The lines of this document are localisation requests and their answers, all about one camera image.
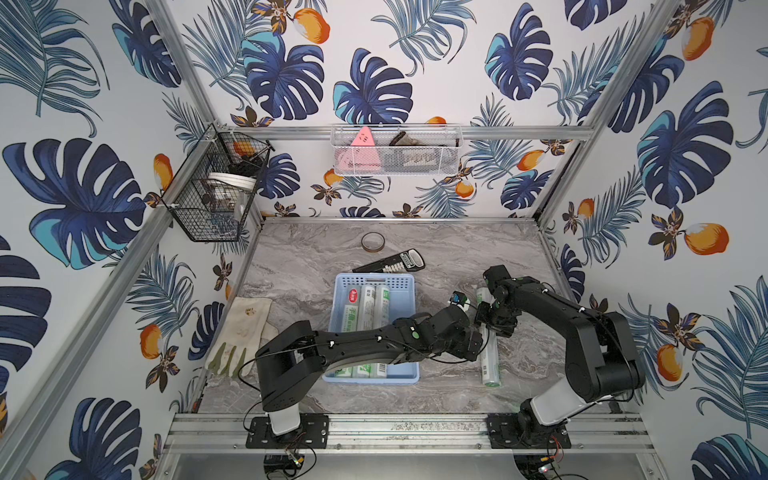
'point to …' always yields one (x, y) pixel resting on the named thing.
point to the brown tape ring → (373, 241)
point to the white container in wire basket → (231, 191)
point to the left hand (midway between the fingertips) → (473, 333)
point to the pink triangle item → (361, 156)
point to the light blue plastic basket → (403, 305)
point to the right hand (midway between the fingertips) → (487, 326)
